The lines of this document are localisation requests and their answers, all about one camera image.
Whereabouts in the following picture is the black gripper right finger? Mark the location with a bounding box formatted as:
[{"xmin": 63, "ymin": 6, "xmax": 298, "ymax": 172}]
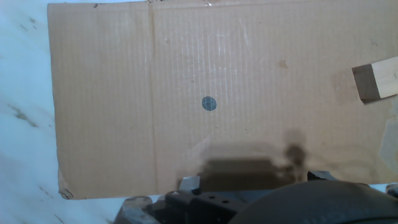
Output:
[{"xmin": 307, "ymin": 170, "xmax": 338, "ymax": 182}]

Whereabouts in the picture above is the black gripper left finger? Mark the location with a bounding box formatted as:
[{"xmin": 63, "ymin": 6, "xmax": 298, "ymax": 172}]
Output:
[{"xmin": 149, "ymin": 175, "xmax": 248, "ymax": 224}]

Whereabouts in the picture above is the small wooden block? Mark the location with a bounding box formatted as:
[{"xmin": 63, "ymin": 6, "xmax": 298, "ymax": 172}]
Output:
[{"xmin": 351, "ymin": 55, "xmax": 398, "ymax": 105}]

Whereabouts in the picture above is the brown cardboard sheet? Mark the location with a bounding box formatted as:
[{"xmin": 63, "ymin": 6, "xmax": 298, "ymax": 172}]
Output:
[{"xmin": 47, "ymin": 0, "xmax": 398, "ymax": 200}]

